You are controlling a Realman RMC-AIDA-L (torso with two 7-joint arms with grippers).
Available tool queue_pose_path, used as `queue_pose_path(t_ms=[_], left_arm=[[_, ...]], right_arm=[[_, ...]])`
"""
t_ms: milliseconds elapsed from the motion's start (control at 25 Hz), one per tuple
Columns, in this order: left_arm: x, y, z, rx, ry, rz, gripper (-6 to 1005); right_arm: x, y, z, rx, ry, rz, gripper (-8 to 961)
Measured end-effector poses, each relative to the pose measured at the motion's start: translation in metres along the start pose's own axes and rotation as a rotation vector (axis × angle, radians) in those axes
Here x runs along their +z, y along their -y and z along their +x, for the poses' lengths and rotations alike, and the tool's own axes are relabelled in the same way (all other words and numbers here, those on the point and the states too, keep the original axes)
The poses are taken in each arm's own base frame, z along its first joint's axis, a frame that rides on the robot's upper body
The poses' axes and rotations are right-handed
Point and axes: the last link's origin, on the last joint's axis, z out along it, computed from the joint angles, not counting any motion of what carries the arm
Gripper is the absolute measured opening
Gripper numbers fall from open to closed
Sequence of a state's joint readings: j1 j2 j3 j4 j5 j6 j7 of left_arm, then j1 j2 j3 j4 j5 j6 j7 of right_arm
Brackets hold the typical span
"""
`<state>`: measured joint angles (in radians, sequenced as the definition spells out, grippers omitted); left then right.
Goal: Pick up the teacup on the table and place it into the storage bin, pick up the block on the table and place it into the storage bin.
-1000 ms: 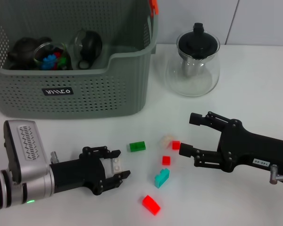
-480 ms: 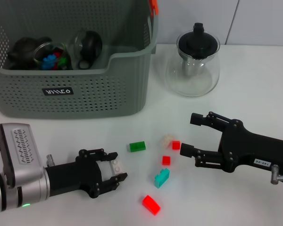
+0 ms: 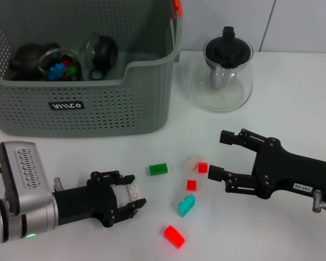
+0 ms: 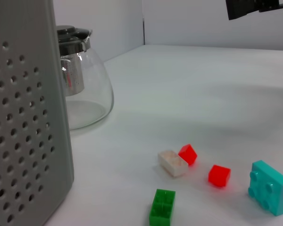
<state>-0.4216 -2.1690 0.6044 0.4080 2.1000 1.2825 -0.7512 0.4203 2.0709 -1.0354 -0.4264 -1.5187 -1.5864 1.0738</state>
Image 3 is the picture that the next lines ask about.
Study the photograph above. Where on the glass teacup with black holder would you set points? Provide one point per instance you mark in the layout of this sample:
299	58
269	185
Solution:
103	53
44	62

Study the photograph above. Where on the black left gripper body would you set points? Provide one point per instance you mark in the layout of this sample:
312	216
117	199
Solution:
84	202

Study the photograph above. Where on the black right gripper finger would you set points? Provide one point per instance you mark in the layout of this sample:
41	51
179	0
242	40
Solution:
245	138
239	183

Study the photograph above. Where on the white translucent toy brick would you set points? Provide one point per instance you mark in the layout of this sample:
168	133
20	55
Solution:
134	192
190	163

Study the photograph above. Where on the black teapot lid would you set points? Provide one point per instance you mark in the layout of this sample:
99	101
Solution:
228	49

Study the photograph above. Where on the grey perforated storage bin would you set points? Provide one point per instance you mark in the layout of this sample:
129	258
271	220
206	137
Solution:
97	108

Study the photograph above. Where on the clear glass teapot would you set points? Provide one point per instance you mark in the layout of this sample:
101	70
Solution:
222	95

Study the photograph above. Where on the small red toy brick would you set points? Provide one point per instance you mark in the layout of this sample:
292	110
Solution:
191	185
203	167

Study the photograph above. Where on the bright red sloped toy brick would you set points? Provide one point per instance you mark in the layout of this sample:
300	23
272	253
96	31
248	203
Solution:
174	236

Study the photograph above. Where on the blue square toy brick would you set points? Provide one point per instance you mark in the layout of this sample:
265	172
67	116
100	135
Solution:
56	73

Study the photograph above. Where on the dark clay teapot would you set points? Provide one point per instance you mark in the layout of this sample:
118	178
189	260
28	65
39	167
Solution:
25	58

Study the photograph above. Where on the long dark red toy brick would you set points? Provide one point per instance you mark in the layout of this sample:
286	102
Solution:
67	60

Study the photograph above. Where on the teal toy brick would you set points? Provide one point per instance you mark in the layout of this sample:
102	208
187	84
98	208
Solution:
186	206

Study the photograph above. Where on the green translucent toy brick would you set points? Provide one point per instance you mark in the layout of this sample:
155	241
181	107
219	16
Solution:
157	169
72	71

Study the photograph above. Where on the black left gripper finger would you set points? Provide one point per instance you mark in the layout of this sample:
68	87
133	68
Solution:
114	178
127	210

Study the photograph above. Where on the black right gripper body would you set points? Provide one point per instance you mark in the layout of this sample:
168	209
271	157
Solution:
288	172

